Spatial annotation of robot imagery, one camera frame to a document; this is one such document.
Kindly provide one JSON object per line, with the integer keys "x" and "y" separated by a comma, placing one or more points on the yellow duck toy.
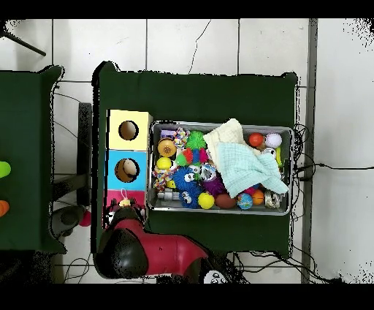
{"x": 125, "y": 202}

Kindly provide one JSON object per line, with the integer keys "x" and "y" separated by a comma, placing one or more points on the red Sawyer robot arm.
{"x": 163, "y": 251}

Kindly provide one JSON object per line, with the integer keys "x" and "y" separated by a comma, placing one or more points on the wooden box with three holes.
{"x": 128, "y": 117}

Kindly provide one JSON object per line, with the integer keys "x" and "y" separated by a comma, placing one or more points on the clear mesh bin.
{"x": 257, "y": 208}

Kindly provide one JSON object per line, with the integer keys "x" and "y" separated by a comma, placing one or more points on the green spiky ball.
{"x": 195, "y": 140}

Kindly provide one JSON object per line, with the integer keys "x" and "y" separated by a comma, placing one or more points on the toy hamburger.
{"x": 166, "y": 147}

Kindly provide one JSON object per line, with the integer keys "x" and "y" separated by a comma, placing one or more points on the blue spiky monster toy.
{"x": 182, "y": 177}

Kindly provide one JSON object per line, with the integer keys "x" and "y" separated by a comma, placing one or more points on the yellow tennis ball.
{"x": 164, "y": 163}

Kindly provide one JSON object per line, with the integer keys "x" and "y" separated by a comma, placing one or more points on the cream waffle cloth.
{"x": 228, "y": 133}

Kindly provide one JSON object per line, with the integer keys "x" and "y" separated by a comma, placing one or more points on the yellow smiley ball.
{"x": 206, "y": 200}

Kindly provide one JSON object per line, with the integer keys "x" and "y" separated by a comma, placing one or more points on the mint green cloth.
{"x": 242, "y": 166}

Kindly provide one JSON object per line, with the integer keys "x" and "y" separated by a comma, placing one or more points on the dark green table cloth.
{"x": 26, "y": 146}
{"x": 198, "y": 96}

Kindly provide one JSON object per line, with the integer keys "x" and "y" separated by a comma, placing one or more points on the orange ball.
{"x": 256, "y": 139}

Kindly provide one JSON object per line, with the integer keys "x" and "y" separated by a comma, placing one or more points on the globe print ball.
{"x": 244, "y": 201}

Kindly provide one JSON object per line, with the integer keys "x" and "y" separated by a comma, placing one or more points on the white baseball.
{"x": 273, "y": 140}

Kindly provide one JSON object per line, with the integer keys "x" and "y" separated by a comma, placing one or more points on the lime green toy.
{"x": 3, "y": 169}

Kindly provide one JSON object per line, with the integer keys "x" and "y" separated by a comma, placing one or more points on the orange toy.
{"x": 3, "y": 208}

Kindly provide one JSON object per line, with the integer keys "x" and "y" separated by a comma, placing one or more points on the black tripod leg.
{"x": 26, "y": 46}

